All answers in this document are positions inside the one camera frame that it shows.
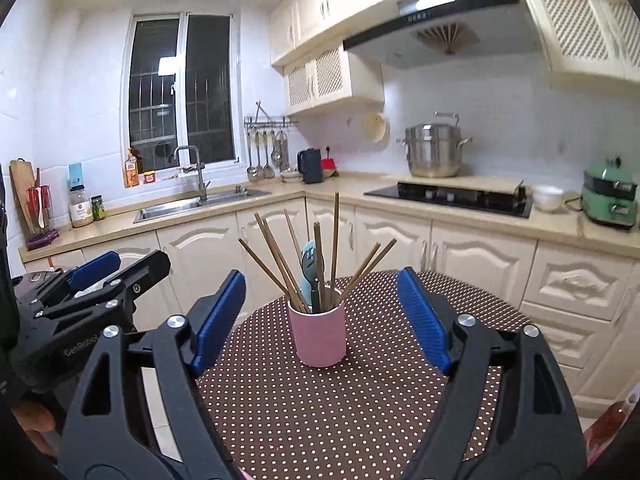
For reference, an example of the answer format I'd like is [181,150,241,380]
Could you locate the light blue handled utensil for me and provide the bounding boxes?
[300,240,321,314]

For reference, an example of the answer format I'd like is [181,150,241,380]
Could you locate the lower kitchen cabinets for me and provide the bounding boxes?
[20,197,639,414]

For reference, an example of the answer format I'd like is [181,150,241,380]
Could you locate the kitchen cabinets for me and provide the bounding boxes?
[270,0,639,115]
[20,197,639,414]

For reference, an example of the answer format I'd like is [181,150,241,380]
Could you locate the kitchen faucet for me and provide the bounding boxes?
[172,144,208,204]

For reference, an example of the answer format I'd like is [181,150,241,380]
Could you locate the upper kitchen cabinets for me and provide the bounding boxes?
[270,0,639,115]

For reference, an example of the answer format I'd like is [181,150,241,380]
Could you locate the person's left hand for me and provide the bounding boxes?
[12,401,58,458]

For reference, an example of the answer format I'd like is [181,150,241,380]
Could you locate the glass jar white lid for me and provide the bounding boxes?
[68,184,94,229]

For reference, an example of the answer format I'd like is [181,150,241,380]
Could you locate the red oil bottle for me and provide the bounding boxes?
[584,384,639,467]

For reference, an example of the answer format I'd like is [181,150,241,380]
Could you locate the steel sink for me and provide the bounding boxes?
[134,185,270,223]

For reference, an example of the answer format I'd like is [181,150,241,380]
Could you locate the wooden cutting board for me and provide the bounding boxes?
[10,158,38,238]

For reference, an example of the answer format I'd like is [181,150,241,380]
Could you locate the brown polka dot tablecloth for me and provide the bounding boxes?
[196,268,534,480]

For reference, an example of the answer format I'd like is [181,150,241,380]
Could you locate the wooden chopstick in cup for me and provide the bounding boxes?
[338,243,381,303]
[283,209,302,263]
[262,219,309,313]

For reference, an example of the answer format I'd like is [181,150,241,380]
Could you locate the pink utensil holder cup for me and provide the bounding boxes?
[288,301,347,368]

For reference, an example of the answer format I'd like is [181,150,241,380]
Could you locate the black gas stove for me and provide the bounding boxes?
[364,182,533,219]

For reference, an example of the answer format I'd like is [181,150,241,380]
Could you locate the hanging utensil rack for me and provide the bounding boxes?
[243,101,297,182]

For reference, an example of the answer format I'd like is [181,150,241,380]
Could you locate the white bowl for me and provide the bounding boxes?
[532,185,564,212]

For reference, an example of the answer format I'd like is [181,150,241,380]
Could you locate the window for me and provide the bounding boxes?
[125,12,239,174]

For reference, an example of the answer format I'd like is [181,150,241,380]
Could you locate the black electric kettle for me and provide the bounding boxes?
[297,148,323,184]

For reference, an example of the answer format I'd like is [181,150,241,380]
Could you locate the green electric cooker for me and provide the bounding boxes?
[580,155,638,231]

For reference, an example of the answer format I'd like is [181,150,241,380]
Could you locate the steel stock pot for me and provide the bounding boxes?
[396,112,472,178]

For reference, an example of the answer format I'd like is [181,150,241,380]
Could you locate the range hood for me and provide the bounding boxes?
[343,0,540,70]

